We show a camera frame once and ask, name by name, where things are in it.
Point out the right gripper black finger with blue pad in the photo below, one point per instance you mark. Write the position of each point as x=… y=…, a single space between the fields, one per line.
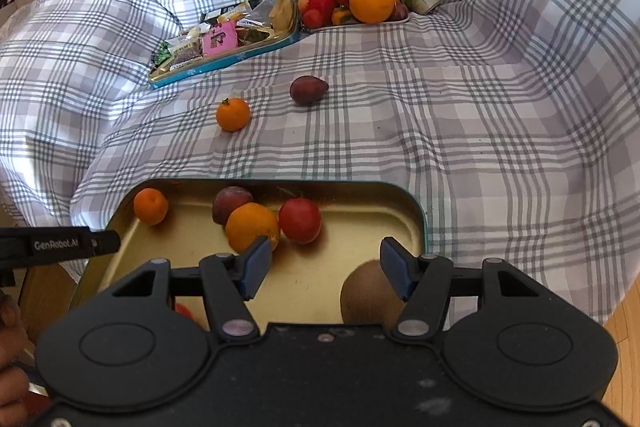
x=426 y=285
x=225 y=283

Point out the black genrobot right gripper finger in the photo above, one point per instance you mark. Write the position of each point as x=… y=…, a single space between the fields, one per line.
x=26 y=247

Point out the brown kiwi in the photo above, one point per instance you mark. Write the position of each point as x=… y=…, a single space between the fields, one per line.
x=368 y=298

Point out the large mandarin with stem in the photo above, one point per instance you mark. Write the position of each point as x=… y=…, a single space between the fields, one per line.
x=247 y=223

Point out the dark purple plum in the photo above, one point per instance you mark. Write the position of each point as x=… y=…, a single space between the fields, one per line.
x=227 y=200

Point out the small orange mandarin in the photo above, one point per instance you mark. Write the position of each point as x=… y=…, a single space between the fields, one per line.
x=150 y=206

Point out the person's left hand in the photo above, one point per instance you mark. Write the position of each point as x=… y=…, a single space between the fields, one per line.
x=14 y=382

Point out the red tomato in tray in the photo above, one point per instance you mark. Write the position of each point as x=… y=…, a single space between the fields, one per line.
x=300 y=220

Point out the gold tray teal rim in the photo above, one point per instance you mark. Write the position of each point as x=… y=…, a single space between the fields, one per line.
x=304 y=283

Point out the grey plaid bed sheet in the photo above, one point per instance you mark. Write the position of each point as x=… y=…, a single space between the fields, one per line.
x=514 y=123

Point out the pink snack packet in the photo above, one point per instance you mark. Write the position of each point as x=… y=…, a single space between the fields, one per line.
x=220 y=39

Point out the teal snack tray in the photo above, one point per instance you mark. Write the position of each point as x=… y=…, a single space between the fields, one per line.
x=181 y=57

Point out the white fruit plate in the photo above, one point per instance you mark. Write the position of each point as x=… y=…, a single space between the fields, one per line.
x=339 y=19

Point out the tan paper snack bag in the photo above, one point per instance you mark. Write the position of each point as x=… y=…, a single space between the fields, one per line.
x=281 y=15

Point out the small red tomato on plate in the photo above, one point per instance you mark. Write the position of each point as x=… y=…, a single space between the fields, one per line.
x=313 y=19

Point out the big orange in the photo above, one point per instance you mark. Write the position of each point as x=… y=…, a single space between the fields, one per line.
x=371 y=11

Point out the red apple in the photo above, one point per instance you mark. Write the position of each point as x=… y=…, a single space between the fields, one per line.
x=324 y=7

